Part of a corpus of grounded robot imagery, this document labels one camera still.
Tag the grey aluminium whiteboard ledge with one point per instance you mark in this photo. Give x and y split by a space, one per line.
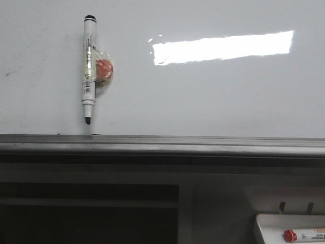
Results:
162 146

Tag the white whiteboard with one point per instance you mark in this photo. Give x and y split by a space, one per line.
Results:
181 68

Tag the red round magnet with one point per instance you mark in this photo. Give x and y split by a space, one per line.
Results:
104 69

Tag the white marker tray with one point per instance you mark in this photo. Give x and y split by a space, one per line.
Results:
269 228

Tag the right metal tray hook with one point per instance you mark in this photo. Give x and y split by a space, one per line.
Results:
310 208

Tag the red-capped whiteboard marker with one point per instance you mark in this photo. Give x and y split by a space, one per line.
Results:
304 235

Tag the left metal tray hook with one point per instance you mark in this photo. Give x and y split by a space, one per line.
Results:
281 208

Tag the metal tray hook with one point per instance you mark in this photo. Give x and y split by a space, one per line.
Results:
310 208
281 208

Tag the white black-tipped whiteboard marker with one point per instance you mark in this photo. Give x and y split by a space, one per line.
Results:
89 66

